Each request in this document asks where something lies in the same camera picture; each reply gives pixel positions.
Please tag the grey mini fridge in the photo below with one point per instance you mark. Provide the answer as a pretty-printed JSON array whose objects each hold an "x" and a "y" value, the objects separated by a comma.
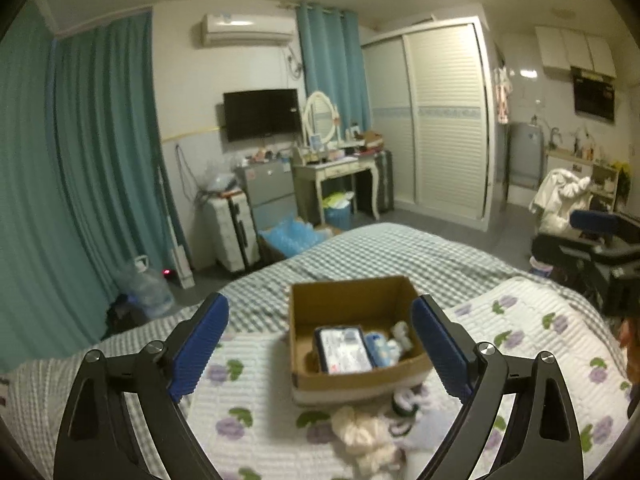
[{"x": 267, "y": 192}]

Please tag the black wall television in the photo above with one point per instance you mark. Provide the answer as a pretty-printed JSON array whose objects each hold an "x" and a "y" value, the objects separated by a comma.
[{"x": 261, "y": 114}]

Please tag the white clothes pile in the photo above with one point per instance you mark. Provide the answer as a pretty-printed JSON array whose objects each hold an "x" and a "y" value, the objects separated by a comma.
[{"x": 560, "y": 192}]

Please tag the white suitcase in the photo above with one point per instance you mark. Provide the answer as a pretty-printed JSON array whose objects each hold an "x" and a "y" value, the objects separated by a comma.
[{"x": 234, "y": 234}]

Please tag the grey refrigerator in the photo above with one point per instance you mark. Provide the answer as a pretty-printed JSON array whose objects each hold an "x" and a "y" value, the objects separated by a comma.
[{"x": 525, "y": 157}]

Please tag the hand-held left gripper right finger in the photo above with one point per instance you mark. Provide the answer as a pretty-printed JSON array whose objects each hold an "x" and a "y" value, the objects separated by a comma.
[{"x": 441, "y": 351}]

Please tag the box of blue bubble wrap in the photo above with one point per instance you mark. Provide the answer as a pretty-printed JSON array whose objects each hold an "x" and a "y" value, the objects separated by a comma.
[{"x": 292, "y": 239}]

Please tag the blue basket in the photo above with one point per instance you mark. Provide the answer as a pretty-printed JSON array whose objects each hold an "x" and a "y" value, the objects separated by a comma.
[{"x": 338, "y": 216}]

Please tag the white upright power strip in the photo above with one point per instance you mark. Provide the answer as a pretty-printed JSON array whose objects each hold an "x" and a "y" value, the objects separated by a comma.
[{"x": 179, "y": 255}]

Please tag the cream fluffy plush toy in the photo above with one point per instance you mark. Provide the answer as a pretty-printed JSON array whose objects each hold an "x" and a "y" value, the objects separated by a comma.
[{"x": 357, "y": 430}]

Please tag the clear plastic bag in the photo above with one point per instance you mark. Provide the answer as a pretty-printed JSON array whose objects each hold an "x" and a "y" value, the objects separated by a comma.
[{"x": 218, "y": 179}]

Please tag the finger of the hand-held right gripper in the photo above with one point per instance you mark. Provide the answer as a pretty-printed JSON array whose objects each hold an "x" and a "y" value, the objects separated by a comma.
[
  {"x": 591, "y": 220},
  {"x": 560, "y": 247}
]

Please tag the black range hood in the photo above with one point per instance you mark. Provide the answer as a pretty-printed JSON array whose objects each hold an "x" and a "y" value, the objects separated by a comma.
[{"x": 594, "y": 92}]

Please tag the person's right hand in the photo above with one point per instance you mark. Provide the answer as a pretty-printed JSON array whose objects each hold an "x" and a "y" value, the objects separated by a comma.
[{"x": 629, "y": 342}]

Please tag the dark striped suitcase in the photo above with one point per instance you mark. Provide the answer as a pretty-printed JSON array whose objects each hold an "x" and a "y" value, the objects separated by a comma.
[{"x": 384, "y": 181}]

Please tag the small white plush toy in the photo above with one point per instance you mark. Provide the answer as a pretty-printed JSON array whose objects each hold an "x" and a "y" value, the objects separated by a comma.
[{"x": 404, "y": 336}]

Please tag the wide teal curtain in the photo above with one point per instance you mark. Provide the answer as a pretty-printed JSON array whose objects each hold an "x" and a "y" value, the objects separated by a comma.
[{"x": 75, "y": 185}]

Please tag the pink hanging item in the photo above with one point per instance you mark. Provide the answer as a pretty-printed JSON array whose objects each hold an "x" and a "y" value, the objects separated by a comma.
[{"x": 502, "y": 94}]

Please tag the clear water jug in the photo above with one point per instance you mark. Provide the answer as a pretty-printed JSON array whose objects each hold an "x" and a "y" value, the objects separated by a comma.
[{"x": 146, "y": 287}]

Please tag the white air conditioner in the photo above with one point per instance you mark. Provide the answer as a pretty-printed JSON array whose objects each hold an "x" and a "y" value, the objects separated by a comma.
[{"x": 247, "y": 30}]

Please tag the white floral quilt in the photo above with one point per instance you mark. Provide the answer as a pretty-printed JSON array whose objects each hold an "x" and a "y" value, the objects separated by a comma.
[{"x": 300, "y": 410}]

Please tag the white oval mirror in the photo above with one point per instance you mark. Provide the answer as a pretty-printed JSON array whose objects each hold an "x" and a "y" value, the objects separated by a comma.
[{"x": 319, "y": 119}]

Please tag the small blue plush toy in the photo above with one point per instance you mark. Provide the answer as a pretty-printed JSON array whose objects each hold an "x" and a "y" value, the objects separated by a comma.
[{"x": 381, "y": 349}]

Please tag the black bag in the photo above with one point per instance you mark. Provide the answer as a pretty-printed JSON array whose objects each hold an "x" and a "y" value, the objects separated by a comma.
[{"x": 119, "y": 317}]

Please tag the brown cardboard box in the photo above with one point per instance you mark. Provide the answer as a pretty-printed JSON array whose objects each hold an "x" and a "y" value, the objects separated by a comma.
[{"x": 350, "y": 310}]

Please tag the white sliding-door wardrobe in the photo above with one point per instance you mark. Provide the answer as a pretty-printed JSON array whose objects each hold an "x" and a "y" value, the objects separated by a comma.
[{"x": 440, "y": 120}]

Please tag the narrow blue curtain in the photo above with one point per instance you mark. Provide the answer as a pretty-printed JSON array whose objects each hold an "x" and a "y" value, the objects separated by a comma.
[{"x": 332, "y": 67}]

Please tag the cream dressing table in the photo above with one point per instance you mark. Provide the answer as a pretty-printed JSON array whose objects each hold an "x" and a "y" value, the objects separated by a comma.
[{"x": 336, "y": 172}]

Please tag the white kitchen wall cabinets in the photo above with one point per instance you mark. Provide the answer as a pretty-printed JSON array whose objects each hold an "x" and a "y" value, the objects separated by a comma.
[{"x": 575, "y": 50}]

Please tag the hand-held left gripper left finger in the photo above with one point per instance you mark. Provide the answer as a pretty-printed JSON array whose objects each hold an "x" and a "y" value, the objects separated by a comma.
[{"x": 199, "y": 347}]

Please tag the black and white fabric item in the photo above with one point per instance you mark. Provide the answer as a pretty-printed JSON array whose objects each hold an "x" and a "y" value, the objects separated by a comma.
[{"x": 407, "y": 405}]

